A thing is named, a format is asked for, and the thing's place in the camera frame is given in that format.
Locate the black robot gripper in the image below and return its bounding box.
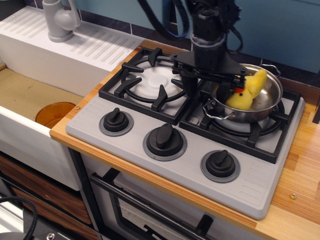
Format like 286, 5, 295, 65
170, 42, 248, 105

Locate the yellow stuffed duck toy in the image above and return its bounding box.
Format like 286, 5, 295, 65
224, 69, 268, 111

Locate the stainless steel pot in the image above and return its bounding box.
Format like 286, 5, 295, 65
202, 63, 283, 123

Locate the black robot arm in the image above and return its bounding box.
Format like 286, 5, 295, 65
170, 0, 248, 103

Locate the black middle stove knob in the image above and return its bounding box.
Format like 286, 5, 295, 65
142, 123, 188, 162

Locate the black stove knob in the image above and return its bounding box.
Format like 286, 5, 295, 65
142, 123, 188, 162
99, 107, 134, 137
200, 150, 241, 184

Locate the grey toy stove top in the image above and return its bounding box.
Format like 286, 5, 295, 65
65, 46, 306, 221

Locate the black right stove knob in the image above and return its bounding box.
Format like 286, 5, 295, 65
200, 150, 241, 184

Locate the black left stove knob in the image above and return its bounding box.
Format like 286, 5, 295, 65
99, 107, 134, 137

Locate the black right burner grate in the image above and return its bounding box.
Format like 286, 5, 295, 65
179, 88, 305, 164

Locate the black burner grate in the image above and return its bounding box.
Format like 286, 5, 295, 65
179, 88, 305, 164
99, 47, 193, 128

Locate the black left burner grate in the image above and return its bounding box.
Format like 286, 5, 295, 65
99, 47, 193, 128

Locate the oven door with window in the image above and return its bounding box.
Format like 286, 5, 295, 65
81, 153, 270, 240

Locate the grey toy faucet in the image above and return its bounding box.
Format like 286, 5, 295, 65
42, 0, 81, 43

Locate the white toy sink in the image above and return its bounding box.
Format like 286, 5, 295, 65
0, 6, 143, 191

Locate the wooden drawer front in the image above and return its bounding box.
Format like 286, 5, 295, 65
0, 152, 99, 240

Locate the black oven door handle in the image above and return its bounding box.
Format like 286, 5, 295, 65
89, 167, 215, 240

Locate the black braided foreground cable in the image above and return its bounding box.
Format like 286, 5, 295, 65
0, 196, 38, 240

